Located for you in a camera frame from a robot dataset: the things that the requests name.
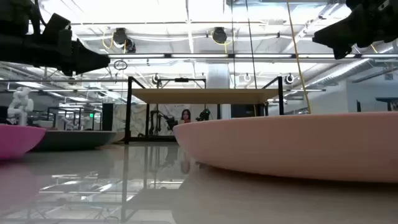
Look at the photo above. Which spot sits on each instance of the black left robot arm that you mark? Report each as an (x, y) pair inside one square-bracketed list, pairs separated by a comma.
[(15, 15)]

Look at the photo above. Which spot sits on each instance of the black background robot arm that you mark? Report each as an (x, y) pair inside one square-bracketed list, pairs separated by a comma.
[(169, 120), (204, 115)]

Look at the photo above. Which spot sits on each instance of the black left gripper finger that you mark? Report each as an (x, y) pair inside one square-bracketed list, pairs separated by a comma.
[(93, 60)]

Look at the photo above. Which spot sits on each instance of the magenta plate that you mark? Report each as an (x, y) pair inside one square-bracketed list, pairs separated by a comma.
[(17, 141)]

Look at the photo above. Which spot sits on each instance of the black gantry frame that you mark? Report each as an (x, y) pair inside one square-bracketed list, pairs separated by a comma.
[(182, 80)]

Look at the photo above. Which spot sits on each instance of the white robot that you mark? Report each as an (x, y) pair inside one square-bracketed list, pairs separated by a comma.
[(20, 105)]

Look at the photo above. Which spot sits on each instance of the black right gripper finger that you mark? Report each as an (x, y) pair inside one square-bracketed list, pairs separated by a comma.
[(340, 34)]

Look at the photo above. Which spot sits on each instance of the black computer box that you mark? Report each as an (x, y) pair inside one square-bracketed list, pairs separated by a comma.
[(245, 111)]

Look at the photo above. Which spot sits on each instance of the dark grey plate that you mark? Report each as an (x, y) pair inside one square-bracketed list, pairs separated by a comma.
[(74, 140)]

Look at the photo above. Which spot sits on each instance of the wooden shelf black metal frame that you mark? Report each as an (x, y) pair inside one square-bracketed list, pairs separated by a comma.
[(205, 96)]

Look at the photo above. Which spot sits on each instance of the salmon pink plate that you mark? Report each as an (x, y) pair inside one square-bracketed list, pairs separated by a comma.
[(295, 146)]

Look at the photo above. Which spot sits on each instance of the person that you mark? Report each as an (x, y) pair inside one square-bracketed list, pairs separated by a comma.
[(186, 117)]

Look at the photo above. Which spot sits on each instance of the black cabinet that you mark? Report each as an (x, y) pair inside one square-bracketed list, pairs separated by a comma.
[(107, 116)]

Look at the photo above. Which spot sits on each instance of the dark background desk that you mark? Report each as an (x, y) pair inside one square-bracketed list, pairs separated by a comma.
[(387, 99)]

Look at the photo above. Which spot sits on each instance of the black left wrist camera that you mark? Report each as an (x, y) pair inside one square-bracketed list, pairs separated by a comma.
[(57, 28)]

